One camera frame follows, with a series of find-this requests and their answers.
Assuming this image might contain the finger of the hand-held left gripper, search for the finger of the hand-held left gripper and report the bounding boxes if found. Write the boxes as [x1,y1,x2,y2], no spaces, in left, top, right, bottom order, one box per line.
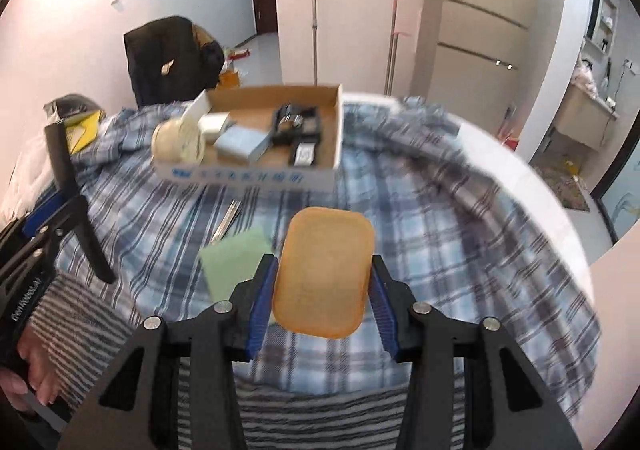
[20,187,76,237]
[0,197,92,281]

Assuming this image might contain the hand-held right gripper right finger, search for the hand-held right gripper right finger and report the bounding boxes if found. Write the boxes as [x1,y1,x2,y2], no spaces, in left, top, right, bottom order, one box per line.
[370,254,583,450]

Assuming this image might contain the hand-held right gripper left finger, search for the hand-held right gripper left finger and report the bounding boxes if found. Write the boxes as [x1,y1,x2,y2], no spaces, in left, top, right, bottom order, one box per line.
[57,253,280,450]

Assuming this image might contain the orange pouch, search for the orange pouch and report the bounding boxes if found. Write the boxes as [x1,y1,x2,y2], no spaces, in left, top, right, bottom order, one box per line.
[271,207,376,340]

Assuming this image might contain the white cardboard box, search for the white cardboard box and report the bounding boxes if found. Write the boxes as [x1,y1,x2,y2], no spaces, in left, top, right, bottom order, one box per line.
[152,84,345,192]

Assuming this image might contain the black box with white label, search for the black box with white label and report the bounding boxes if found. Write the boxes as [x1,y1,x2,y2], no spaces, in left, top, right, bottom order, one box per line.
[289,141,318,167]

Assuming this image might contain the black window box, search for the black window box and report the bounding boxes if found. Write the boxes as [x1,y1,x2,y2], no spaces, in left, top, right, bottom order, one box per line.
[271,104,322,147]

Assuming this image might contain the person's left hand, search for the person's left hand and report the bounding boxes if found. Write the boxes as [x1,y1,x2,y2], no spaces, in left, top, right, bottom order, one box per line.
[0,325,66,407]

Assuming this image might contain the white plastic bag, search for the white plastic bag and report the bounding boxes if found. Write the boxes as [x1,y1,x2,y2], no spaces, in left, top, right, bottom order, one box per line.
[0,130,56,226]

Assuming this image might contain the green pouch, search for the green pouch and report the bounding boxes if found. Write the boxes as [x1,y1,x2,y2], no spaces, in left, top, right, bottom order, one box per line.
[199,226,273,303]

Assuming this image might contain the blue plaid shirt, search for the blue plaid shirt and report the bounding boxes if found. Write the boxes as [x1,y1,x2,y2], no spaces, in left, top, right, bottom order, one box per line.
[50,95,603,423]

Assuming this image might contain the metal tweezers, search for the metal tweezers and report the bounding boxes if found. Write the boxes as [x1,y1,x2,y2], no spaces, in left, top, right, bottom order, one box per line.
[210,200,242,243]

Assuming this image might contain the grey bag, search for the grey bag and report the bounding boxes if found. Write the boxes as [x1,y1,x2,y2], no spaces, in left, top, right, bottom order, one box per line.
[44,93,103,123]

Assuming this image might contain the grey striped cloth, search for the grey striped cloth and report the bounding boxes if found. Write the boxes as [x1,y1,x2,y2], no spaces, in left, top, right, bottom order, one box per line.
[30,270,416,450]

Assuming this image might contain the grey blue box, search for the grey blue box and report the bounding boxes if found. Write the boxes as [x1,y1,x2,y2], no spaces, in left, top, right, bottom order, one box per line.
[214,126,273,162]

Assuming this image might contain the small white box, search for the small white box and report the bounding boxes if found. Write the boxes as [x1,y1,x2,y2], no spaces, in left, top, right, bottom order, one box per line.
[198,113,232,141]

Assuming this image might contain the chair with black jacket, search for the chair with black jacket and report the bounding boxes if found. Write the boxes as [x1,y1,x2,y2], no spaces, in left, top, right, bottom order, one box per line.
[123,16,226,107]

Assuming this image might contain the red carton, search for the red carton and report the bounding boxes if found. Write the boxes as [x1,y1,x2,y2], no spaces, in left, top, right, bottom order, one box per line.
[497,127,522,152]

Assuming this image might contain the patterned floor mat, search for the patterned floor mat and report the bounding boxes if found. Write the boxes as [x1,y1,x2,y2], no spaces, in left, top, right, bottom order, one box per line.
[542,165,592,212]

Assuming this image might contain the glass door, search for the glass door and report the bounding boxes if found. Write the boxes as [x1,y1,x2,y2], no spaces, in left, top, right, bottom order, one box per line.
[590,130,640,251]

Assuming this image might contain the beige counter cabinet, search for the beige counter cabinet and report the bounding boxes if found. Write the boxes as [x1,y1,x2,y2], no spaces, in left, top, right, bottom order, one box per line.
[552,83,621,151]

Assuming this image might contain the beige refrigerator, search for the beige refrigerator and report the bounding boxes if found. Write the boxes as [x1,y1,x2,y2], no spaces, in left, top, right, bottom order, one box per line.
[412,0,543,104]

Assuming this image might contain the pink plastic bag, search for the pink plastic bag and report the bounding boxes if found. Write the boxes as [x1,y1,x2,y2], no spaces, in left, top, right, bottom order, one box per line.
[572,58,601,94]

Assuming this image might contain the wall shelf niche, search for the wall shelf niche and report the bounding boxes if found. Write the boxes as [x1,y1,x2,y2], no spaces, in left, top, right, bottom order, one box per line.
[587,0,619,54]

